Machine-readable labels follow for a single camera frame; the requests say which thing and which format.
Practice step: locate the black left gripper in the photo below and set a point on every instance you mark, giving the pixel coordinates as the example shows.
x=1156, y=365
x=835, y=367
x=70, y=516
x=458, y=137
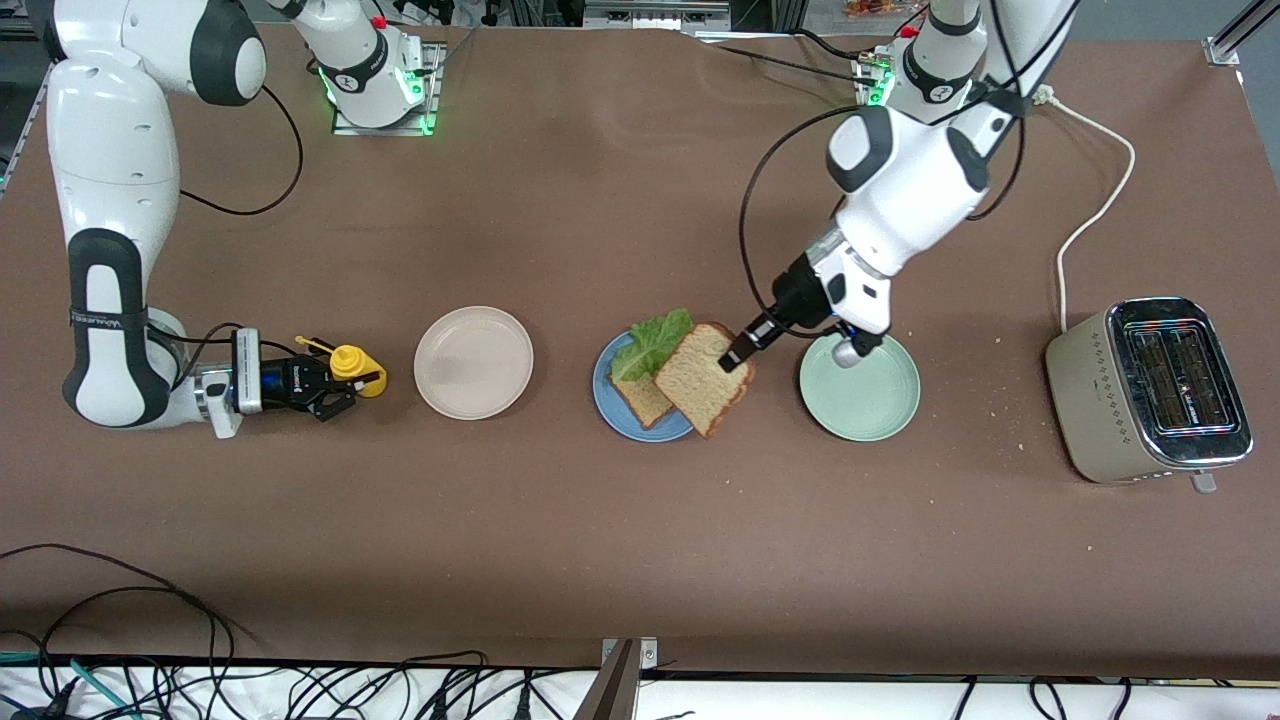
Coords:
x=797, y=291

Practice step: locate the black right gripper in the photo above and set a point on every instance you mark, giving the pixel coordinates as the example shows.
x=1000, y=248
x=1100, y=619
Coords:
x=298, y=380

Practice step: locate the yellow squeeze bottle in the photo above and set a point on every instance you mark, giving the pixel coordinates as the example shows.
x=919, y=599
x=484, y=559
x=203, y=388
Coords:
x=350, y=360

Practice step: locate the brown toast bread slice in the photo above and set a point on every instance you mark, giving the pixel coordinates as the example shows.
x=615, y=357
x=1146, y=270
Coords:
x=700, y=385
x=645, y=400

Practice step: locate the green lettuce leaf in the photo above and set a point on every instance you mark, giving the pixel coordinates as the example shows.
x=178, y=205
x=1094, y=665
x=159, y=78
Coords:
x=650, y=345

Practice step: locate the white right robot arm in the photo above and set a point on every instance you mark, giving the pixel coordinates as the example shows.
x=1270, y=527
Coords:
x=115, y=150

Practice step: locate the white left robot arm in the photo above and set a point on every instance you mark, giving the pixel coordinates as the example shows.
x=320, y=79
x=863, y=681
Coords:
x=910, y=180

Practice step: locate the green round plate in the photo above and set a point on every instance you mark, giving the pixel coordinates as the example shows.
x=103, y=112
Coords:
x=870, y=400

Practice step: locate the beige round plate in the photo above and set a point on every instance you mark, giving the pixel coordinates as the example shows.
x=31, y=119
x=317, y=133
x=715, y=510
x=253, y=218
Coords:
x=473, y=362

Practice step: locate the blue round plate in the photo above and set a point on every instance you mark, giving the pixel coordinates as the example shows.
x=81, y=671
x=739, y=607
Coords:
x=603, y=390

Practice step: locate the grey metal box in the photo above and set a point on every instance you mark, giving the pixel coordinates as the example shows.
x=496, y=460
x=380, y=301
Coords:
x=655, y=15

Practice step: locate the silver two-slot toaster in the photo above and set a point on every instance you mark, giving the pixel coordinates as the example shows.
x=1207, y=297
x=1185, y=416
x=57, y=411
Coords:
x=1095, y=400

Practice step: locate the white surface panel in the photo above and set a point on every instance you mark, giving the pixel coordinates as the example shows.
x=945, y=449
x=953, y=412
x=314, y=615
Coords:
x=800, y=700

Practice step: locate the orange snack package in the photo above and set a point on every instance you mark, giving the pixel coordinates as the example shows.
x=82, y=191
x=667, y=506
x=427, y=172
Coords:
x=870, y=8

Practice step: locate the grey metal bar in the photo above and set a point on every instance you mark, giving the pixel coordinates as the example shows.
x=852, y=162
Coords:
x=610, y=690

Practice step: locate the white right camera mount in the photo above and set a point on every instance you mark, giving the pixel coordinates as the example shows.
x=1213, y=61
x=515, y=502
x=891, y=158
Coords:
x=222, y=415

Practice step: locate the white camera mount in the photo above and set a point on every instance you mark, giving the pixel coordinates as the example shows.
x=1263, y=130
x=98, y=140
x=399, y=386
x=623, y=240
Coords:
x=222, y=415
x=865, y=300

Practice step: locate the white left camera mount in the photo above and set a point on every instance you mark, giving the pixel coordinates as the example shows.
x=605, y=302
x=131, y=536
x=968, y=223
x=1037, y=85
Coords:
x=865, y=300

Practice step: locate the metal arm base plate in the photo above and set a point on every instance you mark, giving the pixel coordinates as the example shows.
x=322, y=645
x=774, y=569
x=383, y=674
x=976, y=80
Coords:
x=433, y=90
x=862, y=90

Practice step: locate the small metal table bracket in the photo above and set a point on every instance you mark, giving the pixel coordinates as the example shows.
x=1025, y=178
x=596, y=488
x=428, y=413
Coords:
x=648, y=652

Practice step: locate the aluminium frame profile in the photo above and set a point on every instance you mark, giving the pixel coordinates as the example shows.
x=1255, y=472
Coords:
x=1222, y=50

